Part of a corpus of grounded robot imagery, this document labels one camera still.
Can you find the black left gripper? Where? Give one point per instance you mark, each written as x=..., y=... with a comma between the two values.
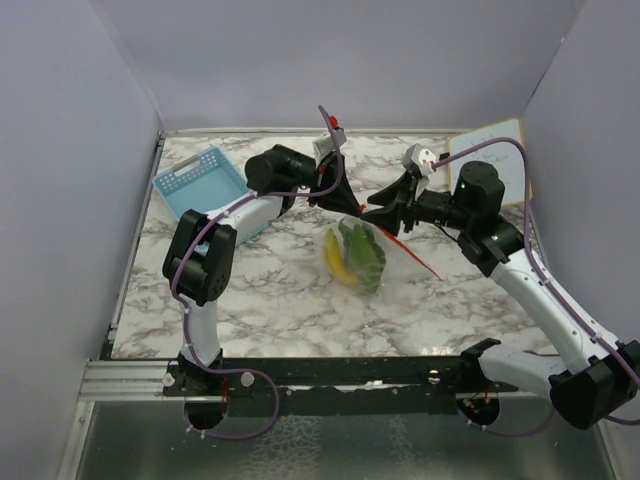
x=343, y=199

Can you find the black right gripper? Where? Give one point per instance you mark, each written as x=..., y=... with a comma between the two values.
x=399, y=194

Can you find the clear zip bag orange seal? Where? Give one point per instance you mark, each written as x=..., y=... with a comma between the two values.
x=402, y=264

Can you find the green fake lettuce leaf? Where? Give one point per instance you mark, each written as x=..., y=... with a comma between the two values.
x=364, y=257

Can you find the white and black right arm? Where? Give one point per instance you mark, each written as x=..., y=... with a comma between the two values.
x=591, y=376

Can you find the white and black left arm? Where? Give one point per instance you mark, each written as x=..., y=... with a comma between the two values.
x=199, y=261

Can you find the yellow fake banana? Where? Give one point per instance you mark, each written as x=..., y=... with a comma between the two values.
x=334, y=258

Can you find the light blue plastic basket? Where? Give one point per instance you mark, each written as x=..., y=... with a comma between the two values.
x=208, y=183

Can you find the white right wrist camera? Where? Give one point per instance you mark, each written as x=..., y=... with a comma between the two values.
x=419, y=161

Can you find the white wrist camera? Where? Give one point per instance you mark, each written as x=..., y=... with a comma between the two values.
x=419, y=161
x=328, y=142

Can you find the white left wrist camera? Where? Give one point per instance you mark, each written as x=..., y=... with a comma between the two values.
x=328, y=142

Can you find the small whiteboard wooden frame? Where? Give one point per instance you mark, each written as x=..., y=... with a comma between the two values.
x=504, y=157

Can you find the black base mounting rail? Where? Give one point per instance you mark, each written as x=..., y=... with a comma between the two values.
x=259, y=387

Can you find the aluminium table frame rail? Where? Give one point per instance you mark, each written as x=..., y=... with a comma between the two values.
x=120, y=381

